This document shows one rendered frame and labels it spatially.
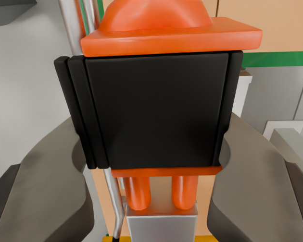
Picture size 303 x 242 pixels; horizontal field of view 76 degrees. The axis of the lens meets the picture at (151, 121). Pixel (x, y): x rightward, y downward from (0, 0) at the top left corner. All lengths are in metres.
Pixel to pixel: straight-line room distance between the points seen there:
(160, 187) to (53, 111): 1.58
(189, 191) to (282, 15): 0.81
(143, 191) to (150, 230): 0.05
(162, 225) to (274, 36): 0.82
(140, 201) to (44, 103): 1.60
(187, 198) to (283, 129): 1.76
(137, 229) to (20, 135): 1.89
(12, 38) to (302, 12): 1.54
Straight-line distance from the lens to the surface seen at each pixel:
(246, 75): 0.84
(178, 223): 0.19
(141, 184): 0.16
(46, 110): 1.76
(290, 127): 1.95
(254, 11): 0.86
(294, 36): 0.95
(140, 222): 0.19
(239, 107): 0.91
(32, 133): 1.96
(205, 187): 0.63
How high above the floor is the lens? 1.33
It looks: 57 degrees down
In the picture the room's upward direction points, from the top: 179 degrees counter-clockwise
